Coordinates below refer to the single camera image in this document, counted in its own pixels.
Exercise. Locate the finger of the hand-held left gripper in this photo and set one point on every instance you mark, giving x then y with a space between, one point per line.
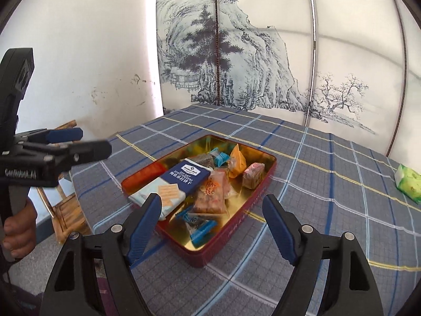
92 151
64 135

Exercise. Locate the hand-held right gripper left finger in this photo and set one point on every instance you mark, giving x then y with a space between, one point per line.
144 227

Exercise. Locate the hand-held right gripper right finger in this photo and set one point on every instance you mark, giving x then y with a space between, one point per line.
279 228

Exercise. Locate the clear blue-ended candy packet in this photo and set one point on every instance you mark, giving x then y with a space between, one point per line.
187 218

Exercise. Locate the red metal tin box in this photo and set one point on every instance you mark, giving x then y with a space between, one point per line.
241 204

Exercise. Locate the red snack packet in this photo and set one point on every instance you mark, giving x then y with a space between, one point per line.
144 174

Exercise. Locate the blue white snack packet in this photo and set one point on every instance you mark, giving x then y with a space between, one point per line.
202 233

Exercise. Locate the pink patterned snack packet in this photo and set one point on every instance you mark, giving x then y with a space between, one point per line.
254 176

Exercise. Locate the navy white cracker packet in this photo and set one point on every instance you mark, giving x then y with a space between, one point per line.
184 177

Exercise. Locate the clear fried dough twist packet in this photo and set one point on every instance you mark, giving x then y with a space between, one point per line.
210 197

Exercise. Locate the orange snack packet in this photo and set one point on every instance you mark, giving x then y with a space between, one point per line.
237 163

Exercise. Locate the grey sesame bar packet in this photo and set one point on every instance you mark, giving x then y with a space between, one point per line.
202 160

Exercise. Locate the small blue candy packet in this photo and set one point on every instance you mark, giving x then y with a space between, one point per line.
222 158

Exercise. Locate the person's left hand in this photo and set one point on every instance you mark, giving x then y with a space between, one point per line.
19 233

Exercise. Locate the grey plaid tablecloth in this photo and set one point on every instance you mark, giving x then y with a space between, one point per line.
329 204

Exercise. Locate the wooden stool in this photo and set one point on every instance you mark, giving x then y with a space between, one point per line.
70 210

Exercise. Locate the green tissue pack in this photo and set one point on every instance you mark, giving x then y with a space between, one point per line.
409 182

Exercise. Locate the landscape painted folding screen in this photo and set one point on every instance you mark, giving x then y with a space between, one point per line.
263 23

